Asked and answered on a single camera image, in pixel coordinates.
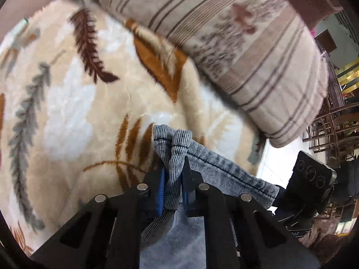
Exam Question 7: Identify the beige leaf print blanket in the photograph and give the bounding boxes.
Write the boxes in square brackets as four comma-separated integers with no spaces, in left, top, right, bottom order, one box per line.
[1,0,262,256]

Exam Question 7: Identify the dark wooden chair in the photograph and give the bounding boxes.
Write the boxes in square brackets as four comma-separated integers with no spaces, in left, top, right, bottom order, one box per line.
[302,94,358,161]

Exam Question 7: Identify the grey denim pants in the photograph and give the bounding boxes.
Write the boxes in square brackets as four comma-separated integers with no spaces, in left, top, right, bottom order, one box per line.
[138,124,321,269]

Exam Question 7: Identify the beige striped pillow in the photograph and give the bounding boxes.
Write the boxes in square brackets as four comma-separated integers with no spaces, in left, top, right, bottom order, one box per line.
[92,0,328,148]

